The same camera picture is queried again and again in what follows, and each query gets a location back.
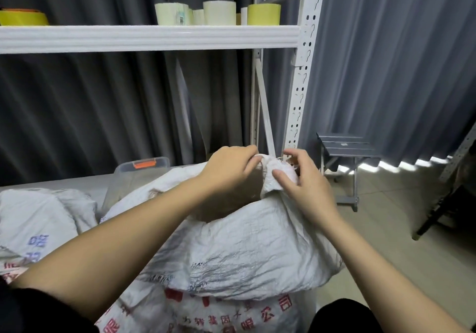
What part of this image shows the person's right hand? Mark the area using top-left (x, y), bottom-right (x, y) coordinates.
top-left (272, 148), bottom-right (341, 230)

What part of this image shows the person's left hand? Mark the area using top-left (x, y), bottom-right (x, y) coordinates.
top-left (200, 145), bottom-right (263, 199)

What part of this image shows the white woven sack red print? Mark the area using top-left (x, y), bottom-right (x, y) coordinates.
top-left (95, 154), bottom-right (345, 333)

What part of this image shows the person's right forearm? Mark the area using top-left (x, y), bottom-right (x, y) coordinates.
top-left (316, 212), bottom-right (475, 333)

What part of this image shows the person's left forearm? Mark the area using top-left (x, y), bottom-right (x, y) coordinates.
top-left (10, 178), bottom-right (224, 323)

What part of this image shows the grey folding stool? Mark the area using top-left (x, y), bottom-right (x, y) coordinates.
top-left (316, 132), bottom-right (382, 213)

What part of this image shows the clear storage box orange latch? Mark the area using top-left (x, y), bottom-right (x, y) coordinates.
top-left (102, 156), bottom-right (172, 215)

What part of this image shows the yellow-green tape roll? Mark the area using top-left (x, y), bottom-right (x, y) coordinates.
top-left (247, 3), bottom-right (282, 26)

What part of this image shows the tall white tape roll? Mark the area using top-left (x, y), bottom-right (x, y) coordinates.
top-left (203, 1), bottom-right (237, 26)

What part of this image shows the grey curtain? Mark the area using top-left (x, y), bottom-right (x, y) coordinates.
top-left (0, 0), bottom-right (476, 188)

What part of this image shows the black stand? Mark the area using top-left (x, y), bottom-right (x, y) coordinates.
top-left (412, 183), bottom-right (476, 241)

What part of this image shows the white metal shelf rack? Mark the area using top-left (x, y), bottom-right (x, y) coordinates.
top-left (0, 0), bottom-right (328, 159)

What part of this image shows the pale green tape roll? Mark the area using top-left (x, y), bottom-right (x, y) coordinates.
top-left (155, 3), bottom-right (191, 26)

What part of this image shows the white woven sack blue print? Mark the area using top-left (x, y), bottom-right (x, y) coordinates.
top-left (0, 188), bottom-right (99, 285)

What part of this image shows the black shirt sleeve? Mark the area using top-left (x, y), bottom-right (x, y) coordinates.
top-left (0, 279), bottom-right (99, 333)

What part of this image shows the yellow tape roll orange core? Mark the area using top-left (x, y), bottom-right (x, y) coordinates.
top-left (0, 8), bottom-right (50, 26)

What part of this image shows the grey metal rack post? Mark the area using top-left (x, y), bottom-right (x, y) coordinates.
top-left (439, 122), bottom-right (476, 183)

